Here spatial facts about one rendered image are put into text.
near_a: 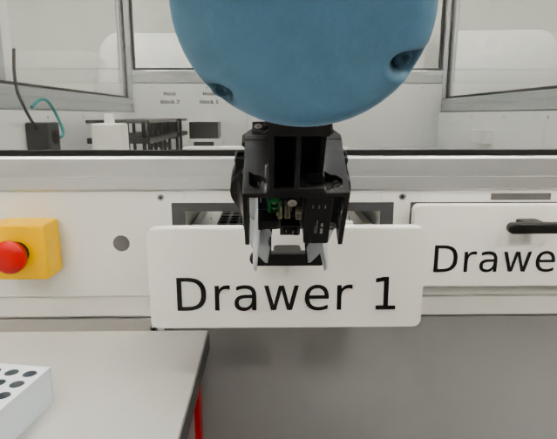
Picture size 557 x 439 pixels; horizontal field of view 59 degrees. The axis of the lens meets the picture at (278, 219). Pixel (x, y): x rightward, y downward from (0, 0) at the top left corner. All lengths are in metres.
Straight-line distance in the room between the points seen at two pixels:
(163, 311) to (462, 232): 0.39
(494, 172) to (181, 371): 0.47
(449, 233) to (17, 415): 0.52
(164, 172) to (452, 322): 0.45
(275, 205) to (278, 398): 0.47
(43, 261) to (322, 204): 0.43
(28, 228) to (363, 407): 0.52
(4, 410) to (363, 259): 0.36
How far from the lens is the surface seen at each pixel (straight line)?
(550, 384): 0.87
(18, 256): 0.66
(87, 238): 0.70
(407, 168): 0.67
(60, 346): 0.69
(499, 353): 0.81
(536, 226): 0.68
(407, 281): 0.54
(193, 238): 0.52
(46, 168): 0.70
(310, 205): 0.33
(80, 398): 0.57
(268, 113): 0.15
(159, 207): 0.67
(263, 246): 0.45
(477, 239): 0.70
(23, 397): 0.53
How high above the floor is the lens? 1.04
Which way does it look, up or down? 12 degrees down
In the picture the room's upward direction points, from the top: straight up
